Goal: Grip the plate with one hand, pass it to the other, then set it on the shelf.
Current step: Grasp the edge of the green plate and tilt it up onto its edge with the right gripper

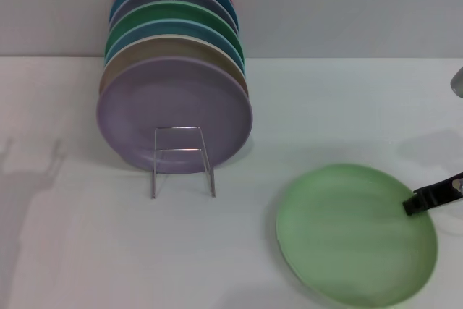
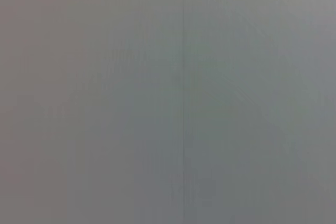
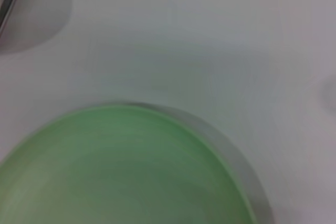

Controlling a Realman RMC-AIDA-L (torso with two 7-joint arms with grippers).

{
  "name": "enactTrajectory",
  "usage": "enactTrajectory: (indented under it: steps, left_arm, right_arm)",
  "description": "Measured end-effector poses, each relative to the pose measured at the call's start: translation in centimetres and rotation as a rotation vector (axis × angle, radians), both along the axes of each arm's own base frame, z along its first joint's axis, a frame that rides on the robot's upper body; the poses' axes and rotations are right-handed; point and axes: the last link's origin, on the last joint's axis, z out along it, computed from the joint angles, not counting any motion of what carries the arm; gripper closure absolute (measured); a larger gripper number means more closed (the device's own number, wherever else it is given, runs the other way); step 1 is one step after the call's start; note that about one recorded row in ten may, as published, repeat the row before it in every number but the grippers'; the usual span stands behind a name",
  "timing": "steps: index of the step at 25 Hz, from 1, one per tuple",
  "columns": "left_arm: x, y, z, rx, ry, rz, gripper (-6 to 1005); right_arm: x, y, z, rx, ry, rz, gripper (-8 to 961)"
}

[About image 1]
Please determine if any blue plate with pale rim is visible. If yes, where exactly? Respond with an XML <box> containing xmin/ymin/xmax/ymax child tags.
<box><xmin>103</xmin><ymin>18</ymin><xmax>247</xmax><ymax>75</ymax></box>

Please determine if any tan plate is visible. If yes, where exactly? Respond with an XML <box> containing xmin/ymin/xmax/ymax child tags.
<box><xmin>98</xmin><ymin>35</ymin><xmax>250</xmax><ymax>101</ymax></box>

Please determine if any light green plate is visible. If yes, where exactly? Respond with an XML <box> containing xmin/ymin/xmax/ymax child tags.
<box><xmin>275</xmin><ymin>163</ymin><xmax>438</xmax><ymax>309</ymax></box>

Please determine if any metal wire plate rack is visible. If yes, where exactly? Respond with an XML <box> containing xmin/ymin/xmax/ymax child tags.
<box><xmin>150</xmin><ymin>126</ymin><xmax>217</xmax><ymax>200</ymax></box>

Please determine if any lavender plate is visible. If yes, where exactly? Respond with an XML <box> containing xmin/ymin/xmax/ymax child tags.
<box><xmin>95</xmin><ymin>55</ymin><xmax>254</xmax><ymax>174</ymax></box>

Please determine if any dark green plate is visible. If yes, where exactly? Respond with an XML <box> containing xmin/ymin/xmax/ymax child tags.
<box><xmin>105</xmin><ymin>0</ymin><xmax>242</xmax><ymax>57</ymax></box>

